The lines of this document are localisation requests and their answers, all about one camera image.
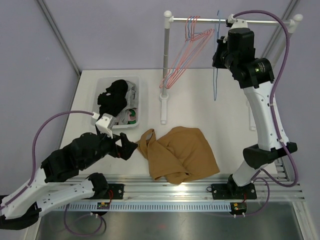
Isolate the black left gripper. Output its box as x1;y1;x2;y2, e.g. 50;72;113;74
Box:
81;128;138;170

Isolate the green tank top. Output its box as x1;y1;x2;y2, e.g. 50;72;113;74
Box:
127;108;137;125

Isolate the black tank top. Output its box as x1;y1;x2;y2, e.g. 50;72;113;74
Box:
97;79;128;117

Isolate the grey tank top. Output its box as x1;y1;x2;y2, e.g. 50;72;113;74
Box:
116;80;139;125

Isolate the brown tank top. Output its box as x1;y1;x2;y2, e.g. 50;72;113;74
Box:
137;126;220;185

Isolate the pink tank top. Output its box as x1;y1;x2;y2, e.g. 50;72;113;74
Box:
117;108;137;125

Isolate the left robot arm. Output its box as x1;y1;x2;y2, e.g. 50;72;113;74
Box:
0;132;138;230

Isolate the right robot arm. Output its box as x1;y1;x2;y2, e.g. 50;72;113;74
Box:
212;27;298;198

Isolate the white metal clothes rack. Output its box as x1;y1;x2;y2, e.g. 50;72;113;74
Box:
159;10;303;127

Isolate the white plastic basket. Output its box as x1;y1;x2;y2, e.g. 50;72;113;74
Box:
92;75;143;129

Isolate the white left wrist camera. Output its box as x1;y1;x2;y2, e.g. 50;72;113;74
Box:
92;112;116;139

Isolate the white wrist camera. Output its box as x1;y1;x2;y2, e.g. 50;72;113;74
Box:
92;112;116;139
225;14;248;30

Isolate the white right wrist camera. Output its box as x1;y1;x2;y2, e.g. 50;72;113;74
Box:
225;14;248;30

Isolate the white slotted cable duct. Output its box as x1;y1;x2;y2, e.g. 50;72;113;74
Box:
68;202;231;212

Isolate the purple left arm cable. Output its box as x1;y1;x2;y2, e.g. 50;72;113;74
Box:
0;111;96;211

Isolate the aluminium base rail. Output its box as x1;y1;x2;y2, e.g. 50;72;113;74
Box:
47;174;306;204

